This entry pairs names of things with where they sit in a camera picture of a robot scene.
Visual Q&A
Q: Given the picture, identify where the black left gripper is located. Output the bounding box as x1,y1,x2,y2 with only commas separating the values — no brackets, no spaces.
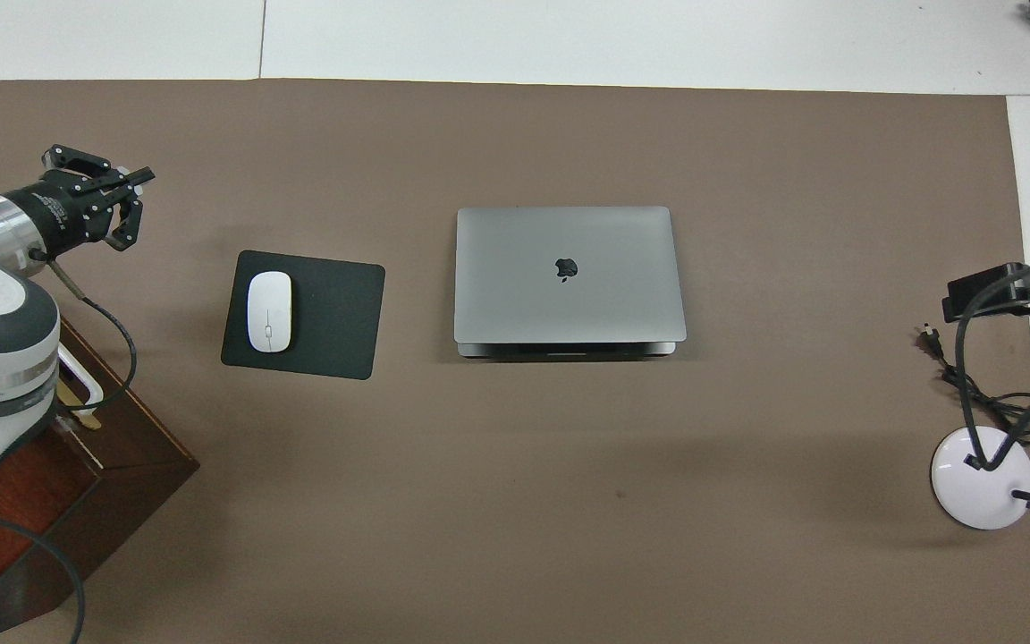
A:
5,145,156,256

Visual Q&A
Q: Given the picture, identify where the grey laptop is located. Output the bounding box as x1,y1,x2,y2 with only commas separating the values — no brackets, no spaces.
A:
453,206,688,360

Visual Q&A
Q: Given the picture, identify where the white computer mouse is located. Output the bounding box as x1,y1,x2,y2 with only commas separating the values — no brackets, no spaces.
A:
246,270,293,354

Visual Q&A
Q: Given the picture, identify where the white desk lamp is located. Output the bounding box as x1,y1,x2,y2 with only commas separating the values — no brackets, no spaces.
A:
930,365,1030,530

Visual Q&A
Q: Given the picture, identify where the brass box plate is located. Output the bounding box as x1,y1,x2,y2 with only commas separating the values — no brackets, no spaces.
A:
55,376,103,432

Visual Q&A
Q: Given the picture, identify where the black mouse pad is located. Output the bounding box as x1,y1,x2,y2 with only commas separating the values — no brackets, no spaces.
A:
220,250,387,381

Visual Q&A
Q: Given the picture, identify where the dark wooden box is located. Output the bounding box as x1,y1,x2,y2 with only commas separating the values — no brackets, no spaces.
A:
0,318,201,644

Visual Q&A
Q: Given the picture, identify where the brown table mat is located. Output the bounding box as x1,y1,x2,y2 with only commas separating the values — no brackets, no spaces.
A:
0,79,1030,644

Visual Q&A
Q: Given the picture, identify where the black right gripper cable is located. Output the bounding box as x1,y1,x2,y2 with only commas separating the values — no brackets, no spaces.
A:
953,259,1030,472

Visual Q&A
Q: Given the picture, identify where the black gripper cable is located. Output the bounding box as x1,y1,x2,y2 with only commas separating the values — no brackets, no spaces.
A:
0,249,139,644
953,259,1030,472

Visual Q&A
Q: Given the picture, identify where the black lamp power cable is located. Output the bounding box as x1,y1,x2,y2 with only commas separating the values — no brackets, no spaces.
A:
916,324,1030,446

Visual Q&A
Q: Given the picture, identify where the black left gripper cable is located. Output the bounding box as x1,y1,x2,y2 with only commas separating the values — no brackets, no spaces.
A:
0,249,139,644

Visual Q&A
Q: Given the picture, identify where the white box handle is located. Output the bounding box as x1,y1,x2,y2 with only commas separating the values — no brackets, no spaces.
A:
57,344,105,417

